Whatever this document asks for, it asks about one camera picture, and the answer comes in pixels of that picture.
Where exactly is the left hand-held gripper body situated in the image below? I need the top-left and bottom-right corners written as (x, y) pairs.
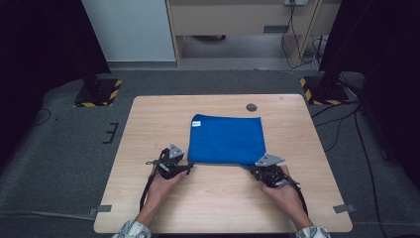
top-left (146, 142), bottom-right (187, 180)

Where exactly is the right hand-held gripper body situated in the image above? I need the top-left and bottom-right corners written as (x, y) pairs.
top-left (254, 153), bottom-right (301, 189)

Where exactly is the blue cloth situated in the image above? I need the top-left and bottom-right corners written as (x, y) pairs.
top-left (186, 113), bottom-right (268, 168)

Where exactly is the person's right hand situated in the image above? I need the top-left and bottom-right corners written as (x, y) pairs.
top-left (261, 164), bottom-right (306, 219)

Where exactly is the person's left hand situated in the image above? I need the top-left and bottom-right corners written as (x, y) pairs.
top-left (141, 169), bottom-right (190, 217)

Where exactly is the black floor tape mark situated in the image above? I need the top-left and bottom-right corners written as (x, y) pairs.
top-left (101, 121), bottom-right (120, 145)

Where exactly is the grey tape piece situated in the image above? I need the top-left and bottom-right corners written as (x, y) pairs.
top-left (332, 203), bottom-right (358, 214)
top-left (87, 204), bottom-right (114, 218)

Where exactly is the black stand with striped base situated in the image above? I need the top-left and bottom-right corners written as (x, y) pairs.
top-left (298, 62), bottom-right (352, 106)
top-left (73, 67), bottom-right (124, 108)

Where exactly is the white panel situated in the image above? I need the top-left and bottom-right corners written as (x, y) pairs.
top-left (81, 0), bottom-right (177, 63)

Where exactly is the light wooden cabinet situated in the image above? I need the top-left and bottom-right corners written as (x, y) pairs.
top-left (164, 0), bottom-right (343, 68)

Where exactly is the dark curtain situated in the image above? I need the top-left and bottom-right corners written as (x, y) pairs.
top-left (0, 0), bottom-right (112, 168)
top-left (318, 0), bottom-right (420, 182)

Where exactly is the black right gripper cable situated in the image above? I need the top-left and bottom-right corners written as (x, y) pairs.
top-left (280, 168), bottom-right (310, 216)

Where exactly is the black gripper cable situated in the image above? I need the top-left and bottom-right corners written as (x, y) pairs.
top-left (139, 165), bottom-right (159, 213)
top-left (280, 168), bottom-right (310, 216)

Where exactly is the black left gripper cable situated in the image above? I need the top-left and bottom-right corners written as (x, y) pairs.
top-left (139, 165), bottom-right (159, 213)

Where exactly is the long black floor cable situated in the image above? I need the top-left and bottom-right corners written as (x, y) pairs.
top-left (353, 107), bottom-right (390, 238)

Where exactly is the black hanging cable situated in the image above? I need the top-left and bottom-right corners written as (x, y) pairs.
top-left (279, 3), bottom-right (328, 71)

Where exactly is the thin black floor cable loop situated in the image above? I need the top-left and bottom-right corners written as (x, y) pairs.
top-left (31, 107), bottom-right (53, 128)

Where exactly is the grey floor cable strip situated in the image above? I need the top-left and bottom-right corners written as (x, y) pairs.
top-left (0, 209), bottom-right (97, 222)

